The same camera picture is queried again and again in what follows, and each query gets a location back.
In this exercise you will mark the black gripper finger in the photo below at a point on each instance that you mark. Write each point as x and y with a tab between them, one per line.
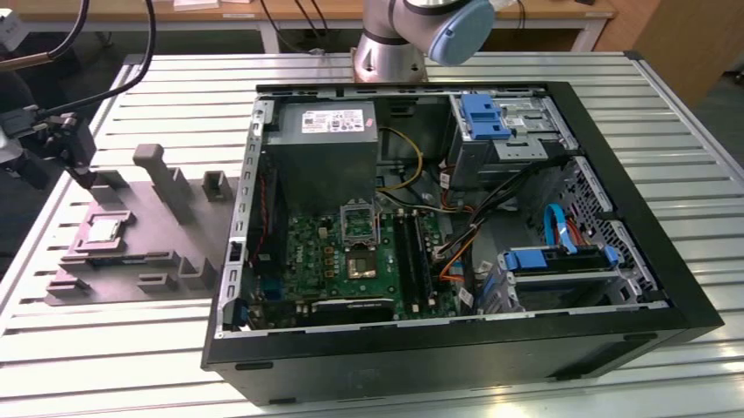
32	170
75	148

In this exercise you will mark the silver CPU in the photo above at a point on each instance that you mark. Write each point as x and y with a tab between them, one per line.
103	230

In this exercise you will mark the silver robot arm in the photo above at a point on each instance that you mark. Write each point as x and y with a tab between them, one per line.
383	56

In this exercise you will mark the CPU socket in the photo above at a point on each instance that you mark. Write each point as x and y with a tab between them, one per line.
363	266

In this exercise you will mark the dark green RAM stick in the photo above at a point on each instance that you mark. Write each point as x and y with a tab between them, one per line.
116	262

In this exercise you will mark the grey parts rack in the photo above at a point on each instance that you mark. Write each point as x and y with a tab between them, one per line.
156	244

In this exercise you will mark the white box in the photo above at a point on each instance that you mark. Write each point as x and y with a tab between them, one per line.
196	4

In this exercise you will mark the black case fan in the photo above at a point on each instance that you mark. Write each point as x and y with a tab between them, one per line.
278	235

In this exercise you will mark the grey power supply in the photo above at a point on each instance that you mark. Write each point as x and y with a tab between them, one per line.
324	165

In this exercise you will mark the white four pin connector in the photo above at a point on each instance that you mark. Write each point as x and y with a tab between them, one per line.
322	231

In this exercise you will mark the green motherboard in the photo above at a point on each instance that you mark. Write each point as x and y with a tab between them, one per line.
314	265

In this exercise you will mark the black graphics card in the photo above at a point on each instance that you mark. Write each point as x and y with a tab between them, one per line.
351	307

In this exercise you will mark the black RAM slot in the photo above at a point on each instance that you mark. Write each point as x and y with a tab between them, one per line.
405	259
411	259
418	259

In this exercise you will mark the silver drive cage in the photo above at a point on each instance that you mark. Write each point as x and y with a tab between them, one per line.
511	152

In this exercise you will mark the black PC case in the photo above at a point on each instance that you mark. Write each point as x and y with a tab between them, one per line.
406	361

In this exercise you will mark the hard disk in blue carrier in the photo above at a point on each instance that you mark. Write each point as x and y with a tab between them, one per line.
525	260

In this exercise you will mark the silver disk bay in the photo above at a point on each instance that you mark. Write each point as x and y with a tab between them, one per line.
566	275

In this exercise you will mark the wooden cabinet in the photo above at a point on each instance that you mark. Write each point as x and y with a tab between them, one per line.
680	43

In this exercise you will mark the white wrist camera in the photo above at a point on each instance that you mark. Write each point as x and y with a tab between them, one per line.
6	28
8	146

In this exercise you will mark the blue drive bracket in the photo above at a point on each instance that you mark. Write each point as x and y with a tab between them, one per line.
479	117

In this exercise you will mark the wooden desk white frame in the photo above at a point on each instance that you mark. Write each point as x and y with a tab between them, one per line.
551	9

